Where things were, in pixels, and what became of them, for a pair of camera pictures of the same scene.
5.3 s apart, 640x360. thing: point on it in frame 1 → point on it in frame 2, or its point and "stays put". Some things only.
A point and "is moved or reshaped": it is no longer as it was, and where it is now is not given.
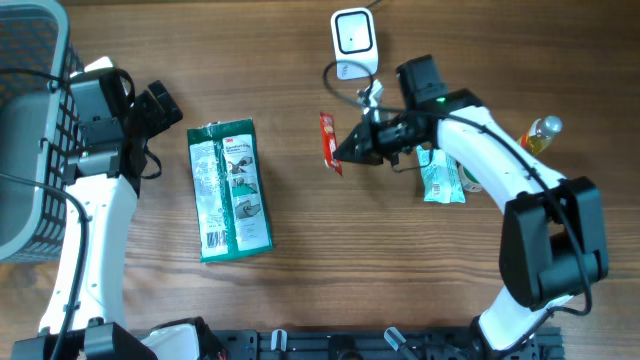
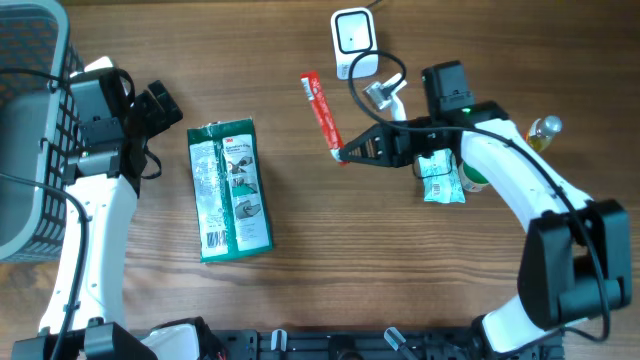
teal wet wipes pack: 441,177 stays put
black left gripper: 149,103 stays put
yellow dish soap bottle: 539,137 stays put
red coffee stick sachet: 329,141 is moved or reshaped
